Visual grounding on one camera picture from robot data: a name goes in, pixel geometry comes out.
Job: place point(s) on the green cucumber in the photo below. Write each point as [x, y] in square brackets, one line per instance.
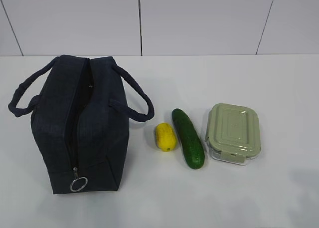
[192, 148]

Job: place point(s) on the navy blue lunch bag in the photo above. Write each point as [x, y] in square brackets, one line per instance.
[80, 111]

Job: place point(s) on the yellow corn cob piece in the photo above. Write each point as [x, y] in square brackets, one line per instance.
[165, 137]

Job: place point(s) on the green lidded glass container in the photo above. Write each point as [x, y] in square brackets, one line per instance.
[233, 134]

